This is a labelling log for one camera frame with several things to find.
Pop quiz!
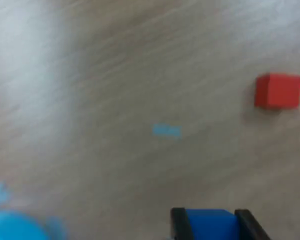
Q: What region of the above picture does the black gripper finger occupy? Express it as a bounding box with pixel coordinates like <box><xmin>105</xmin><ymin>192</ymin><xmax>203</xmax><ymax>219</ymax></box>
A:
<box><xmin>170</xmin><ymin>207</ymin><xmax>194</xmax><ymax>240</ymax></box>
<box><xmin>234</xmin><ymin>209</ymin><xmax>272</xmax><ymax>240</ymax></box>

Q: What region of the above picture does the blue cube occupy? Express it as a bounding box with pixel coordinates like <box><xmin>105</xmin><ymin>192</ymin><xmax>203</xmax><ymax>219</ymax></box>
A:
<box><xmin>185</xmin><ymin>209</ymin><xmax>242</xmax><ymax>240</ymax></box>

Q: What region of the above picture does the red cube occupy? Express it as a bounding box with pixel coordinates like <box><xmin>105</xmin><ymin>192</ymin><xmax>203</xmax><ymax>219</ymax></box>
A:
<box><xmin>254</xmin><ymin>72</ymin><xmax>300</xmax><ymax>111</ymax></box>

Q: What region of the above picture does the blue bin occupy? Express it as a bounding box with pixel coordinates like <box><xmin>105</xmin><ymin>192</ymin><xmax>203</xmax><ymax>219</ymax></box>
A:
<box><xmin>0</xmin><ymin>209</ymin><xmax>50</xmax><ymax>240</ymax></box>

